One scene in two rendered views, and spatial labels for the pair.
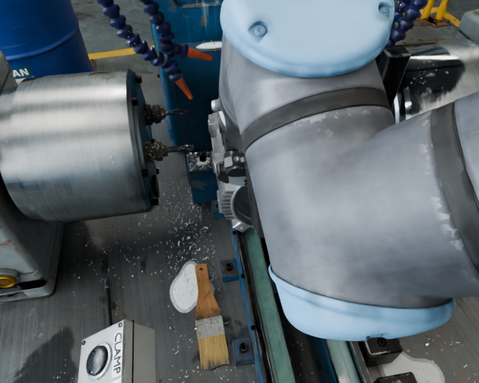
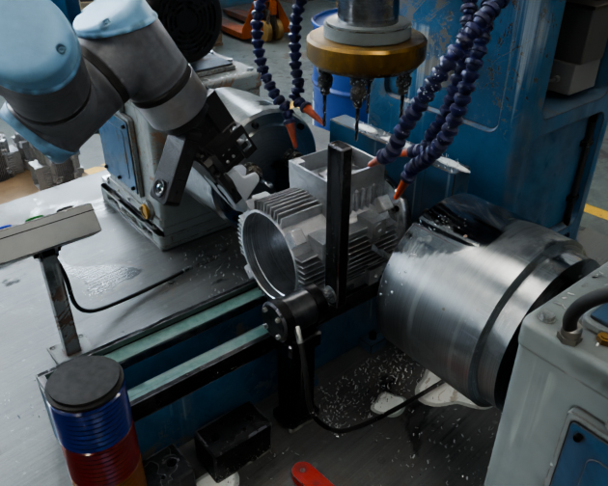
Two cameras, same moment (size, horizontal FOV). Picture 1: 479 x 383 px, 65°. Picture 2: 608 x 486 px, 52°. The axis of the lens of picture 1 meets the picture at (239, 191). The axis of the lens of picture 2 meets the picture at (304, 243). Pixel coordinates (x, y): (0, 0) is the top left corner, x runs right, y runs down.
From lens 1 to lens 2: 0.83 m
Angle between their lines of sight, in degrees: 48
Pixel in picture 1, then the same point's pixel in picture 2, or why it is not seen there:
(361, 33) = (90, 24)
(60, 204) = not seen: hidden behind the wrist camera
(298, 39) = (79, 19)
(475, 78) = (486, 259)
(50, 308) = (152, 256)
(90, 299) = (170, 269)
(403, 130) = not seen: hidden behind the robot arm
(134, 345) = (78, 216)
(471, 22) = not seen: outside the picture
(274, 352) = (147, 339)
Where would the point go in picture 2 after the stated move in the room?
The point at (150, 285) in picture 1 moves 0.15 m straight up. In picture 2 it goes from (202, 292) to (195, 230)
